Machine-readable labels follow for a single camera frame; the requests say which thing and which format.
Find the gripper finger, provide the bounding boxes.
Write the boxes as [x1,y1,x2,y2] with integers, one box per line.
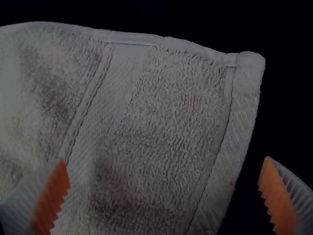
[257,156,313,235]
[0,157,71,235]

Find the pale towel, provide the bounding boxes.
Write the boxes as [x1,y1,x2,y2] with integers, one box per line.
[0,21,267,235]

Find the black mat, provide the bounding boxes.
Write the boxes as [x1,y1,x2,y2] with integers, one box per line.
[0,0,313,235]

